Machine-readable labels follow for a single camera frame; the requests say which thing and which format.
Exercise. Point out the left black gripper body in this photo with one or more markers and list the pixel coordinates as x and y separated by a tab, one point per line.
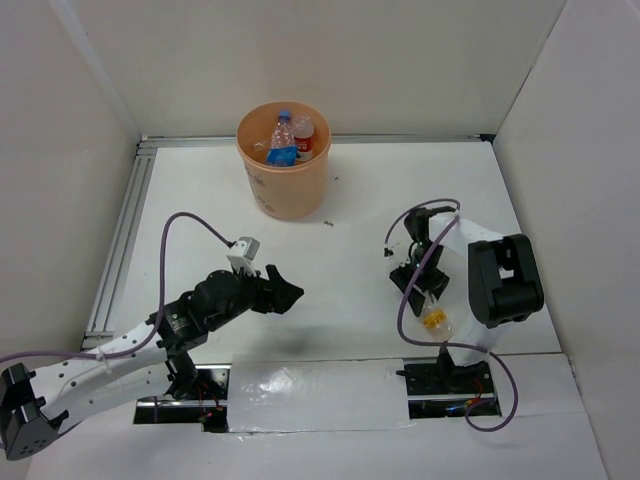
252	294

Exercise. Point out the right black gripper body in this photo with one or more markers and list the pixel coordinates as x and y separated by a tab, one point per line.
430	268

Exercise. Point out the yellow label clear bottle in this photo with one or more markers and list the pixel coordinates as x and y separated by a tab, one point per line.
435	321

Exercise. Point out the blue label crushed bottle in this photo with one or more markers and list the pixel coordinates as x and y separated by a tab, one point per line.
283	147

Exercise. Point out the red label water bottle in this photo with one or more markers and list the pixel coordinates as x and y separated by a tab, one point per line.
303	129

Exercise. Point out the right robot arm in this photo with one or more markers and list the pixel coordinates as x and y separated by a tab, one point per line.
503	282

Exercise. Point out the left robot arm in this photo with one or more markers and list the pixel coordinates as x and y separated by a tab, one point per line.
41	405

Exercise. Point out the orange plastic bin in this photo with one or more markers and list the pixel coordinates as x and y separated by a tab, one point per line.
284	193

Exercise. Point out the white tape sheet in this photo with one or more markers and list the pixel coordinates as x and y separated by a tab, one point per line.
281	397

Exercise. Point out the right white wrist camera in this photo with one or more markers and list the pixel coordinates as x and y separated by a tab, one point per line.
395	253

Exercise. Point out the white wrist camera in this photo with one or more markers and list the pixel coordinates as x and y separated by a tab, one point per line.
241	255
395	253

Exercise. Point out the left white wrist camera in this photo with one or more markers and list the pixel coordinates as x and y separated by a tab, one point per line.
241	255

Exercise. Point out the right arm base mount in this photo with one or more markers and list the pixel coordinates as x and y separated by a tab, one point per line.
432	395

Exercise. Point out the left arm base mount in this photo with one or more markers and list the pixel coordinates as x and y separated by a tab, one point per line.
203	404

